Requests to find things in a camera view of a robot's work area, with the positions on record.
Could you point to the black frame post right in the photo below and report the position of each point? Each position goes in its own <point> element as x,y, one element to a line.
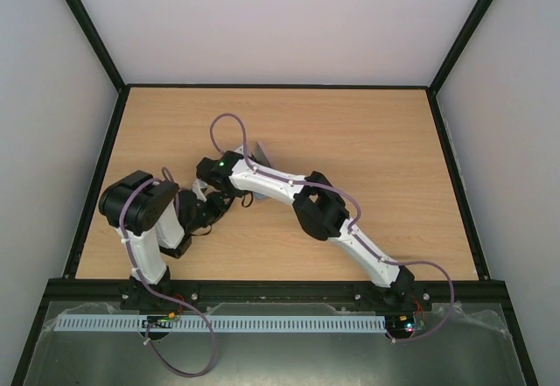
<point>460,43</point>

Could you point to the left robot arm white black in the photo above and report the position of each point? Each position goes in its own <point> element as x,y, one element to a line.
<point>155,218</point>

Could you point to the black frame post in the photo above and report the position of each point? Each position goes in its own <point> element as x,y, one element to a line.
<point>460,43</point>
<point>94,38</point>

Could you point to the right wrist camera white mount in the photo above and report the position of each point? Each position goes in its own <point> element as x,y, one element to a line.
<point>241,150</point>

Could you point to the black frame post left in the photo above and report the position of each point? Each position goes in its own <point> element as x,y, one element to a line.
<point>94,38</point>

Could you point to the pink grey glasses case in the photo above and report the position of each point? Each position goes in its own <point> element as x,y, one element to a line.
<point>260,156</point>

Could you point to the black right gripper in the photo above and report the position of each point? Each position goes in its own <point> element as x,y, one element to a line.
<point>252,158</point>

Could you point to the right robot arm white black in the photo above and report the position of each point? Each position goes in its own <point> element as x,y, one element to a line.
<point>321,212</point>

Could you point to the light blue slotted cable duct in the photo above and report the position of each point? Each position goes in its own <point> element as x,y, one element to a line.
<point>220,324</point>

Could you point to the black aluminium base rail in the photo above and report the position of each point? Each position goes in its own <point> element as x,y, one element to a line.
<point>356,295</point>

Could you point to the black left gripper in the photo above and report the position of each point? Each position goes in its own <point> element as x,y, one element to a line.
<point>215,200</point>

